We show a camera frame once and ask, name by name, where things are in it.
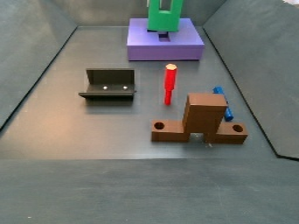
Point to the green U-shaped block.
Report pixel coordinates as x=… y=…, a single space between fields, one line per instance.
x=164 y=20

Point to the black angle fixture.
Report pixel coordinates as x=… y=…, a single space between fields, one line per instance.
x=110 y=84

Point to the purple board with cross slot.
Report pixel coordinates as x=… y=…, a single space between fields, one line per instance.
x=146 y=45

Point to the brown T-shaped block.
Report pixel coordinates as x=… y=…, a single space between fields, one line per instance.
x=202 y=118

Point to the red peg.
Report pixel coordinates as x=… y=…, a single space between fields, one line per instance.
x=170 y=78

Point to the blue peg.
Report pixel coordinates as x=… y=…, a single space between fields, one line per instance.
x=229 y=116

